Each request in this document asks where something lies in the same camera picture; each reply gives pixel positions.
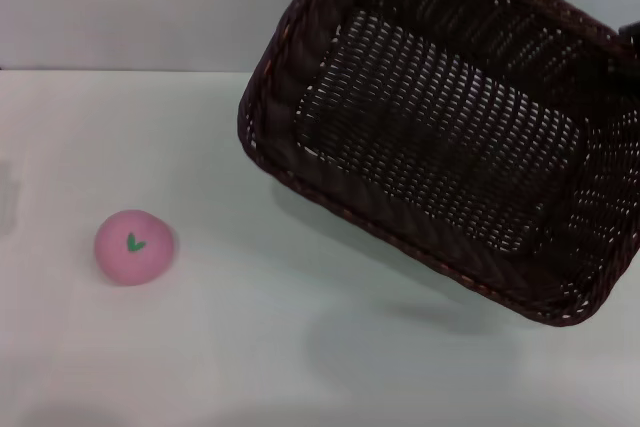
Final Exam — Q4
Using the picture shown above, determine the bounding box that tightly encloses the dark brown woven basket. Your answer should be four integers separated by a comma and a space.
234, 0, 640, 331

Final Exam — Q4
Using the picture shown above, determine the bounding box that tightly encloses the pink peach ball toy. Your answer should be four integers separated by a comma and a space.
93, 208, 177, 289

